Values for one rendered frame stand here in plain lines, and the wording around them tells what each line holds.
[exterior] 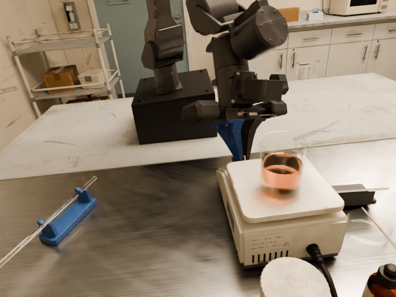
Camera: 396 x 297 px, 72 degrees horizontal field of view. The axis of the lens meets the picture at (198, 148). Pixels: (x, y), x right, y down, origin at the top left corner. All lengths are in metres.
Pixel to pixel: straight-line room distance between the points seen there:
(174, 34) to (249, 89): 0.27
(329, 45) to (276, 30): 2.63
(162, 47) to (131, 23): 2.66
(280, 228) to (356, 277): 0.11
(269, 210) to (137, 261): 0.19
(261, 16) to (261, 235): 0.28
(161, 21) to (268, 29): 0.28
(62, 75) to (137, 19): 1.12
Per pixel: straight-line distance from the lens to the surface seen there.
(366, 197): 0.49
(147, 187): 0.53
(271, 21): 0.42
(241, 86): 0.43
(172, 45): 0.63
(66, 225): 0.49
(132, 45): 3.29
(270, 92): 0.41
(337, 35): 3.06
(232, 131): 0.44
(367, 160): 0.63
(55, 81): 2.57
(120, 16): 3.28
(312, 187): 0.37
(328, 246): 0.39
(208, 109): 0.39
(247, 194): 0.35
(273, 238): 0.34
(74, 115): 0.98
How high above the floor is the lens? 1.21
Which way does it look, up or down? 29 degrees down
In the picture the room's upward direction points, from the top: 5 degrees counter-clockwise
